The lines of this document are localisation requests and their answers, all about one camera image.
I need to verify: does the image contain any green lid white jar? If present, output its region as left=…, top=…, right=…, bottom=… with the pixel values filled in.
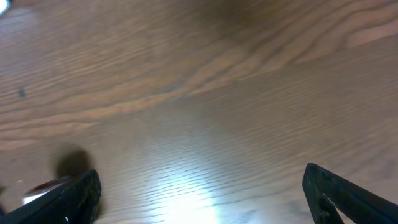
left=22, top=176, right=72, bottom=205

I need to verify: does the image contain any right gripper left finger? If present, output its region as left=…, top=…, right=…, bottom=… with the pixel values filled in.
left=1, top=169, right=101, bottom=224

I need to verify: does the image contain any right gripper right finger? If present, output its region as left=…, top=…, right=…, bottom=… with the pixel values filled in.
left=302, top=163, right=397, bottom=224

